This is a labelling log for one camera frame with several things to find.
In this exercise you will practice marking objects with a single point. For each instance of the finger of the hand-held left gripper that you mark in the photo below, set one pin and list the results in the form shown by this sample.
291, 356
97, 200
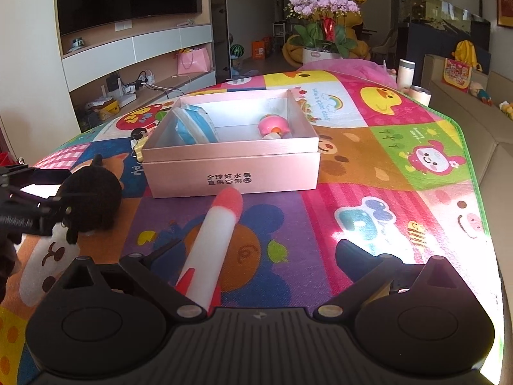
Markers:
36, 176
36, 201

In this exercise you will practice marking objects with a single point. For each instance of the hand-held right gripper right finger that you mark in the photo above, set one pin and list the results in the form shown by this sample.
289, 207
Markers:
352, 254

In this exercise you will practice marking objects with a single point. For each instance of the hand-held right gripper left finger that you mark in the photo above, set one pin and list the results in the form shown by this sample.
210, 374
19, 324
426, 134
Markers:
154, 282

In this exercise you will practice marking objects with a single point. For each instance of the black plush toy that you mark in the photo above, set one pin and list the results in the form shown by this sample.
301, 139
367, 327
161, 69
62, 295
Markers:
96, 196

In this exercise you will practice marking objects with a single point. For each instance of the white and red toy rocket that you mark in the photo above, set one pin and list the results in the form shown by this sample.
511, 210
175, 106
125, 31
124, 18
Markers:
212, 240

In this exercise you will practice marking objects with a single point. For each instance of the pink cardboard box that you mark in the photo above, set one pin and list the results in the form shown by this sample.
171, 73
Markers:
240, 168

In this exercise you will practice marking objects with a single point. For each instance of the pink pig toy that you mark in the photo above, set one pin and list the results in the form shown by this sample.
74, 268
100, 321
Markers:
272, 124

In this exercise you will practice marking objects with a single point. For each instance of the blue wet wipes packet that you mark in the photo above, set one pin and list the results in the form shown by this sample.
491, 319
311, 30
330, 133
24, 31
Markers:
196, 124

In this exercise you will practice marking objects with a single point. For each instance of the colourful cartoon play mat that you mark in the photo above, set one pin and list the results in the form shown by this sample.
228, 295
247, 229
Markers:
360, 176

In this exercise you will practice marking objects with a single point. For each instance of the black set-top box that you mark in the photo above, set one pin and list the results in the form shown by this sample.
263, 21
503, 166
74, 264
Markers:
114, 85

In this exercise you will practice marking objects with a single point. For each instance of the small white shelf device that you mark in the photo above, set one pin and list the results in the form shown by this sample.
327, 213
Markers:
79, 44

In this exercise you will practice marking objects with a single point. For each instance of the beige sofa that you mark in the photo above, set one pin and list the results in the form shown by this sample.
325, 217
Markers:
497, 176

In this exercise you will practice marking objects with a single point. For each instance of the steel cup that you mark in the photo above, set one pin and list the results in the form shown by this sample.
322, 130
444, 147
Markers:
420, 95

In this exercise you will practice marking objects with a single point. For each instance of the pink gauze cloth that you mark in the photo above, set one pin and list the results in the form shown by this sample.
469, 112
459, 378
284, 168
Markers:
348, 70

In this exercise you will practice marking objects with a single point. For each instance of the white thermos bottle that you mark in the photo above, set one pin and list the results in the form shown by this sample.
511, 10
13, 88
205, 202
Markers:
405, 73

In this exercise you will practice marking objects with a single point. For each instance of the pink gift bag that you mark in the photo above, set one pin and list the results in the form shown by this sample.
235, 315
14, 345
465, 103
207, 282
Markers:
194, 61

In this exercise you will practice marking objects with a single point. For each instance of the small plush toy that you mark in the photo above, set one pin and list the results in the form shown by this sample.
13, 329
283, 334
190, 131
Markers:
481, 93

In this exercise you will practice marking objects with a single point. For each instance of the colourful cartoon bag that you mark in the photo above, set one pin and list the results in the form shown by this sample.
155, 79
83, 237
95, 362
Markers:
457, 75

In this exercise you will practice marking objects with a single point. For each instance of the small yellow toy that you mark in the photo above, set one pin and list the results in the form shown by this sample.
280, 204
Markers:
507, 110

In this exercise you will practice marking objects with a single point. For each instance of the grey chair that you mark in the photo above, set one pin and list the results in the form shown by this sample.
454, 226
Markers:
390, 44

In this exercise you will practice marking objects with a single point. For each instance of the potted pink orchid plant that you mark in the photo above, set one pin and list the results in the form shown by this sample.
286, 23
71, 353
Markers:
316, 34

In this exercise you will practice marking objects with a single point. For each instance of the orange box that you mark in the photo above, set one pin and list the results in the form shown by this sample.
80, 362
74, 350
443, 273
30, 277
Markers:
260, 50

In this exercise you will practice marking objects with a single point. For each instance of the dark sideboard cabinet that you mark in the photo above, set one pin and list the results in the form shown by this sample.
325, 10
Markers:
441, 48

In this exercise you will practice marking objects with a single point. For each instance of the yellow backpack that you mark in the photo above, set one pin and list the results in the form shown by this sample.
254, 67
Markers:
467, 52

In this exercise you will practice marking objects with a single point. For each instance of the watermelon ball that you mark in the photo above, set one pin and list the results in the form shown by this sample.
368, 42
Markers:
237, 51

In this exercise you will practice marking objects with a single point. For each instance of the small white rack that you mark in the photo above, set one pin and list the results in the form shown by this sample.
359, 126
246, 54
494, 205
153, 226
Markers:
279, 29

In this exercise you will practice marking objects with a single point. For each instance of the white and wood wall cabinet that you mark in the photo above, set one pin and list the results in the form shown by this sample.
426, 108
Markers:
120, 52

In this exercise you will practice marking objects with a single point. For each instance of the white wall switch plate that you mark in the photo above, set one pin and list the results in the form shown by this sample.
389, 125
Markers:
123, 27

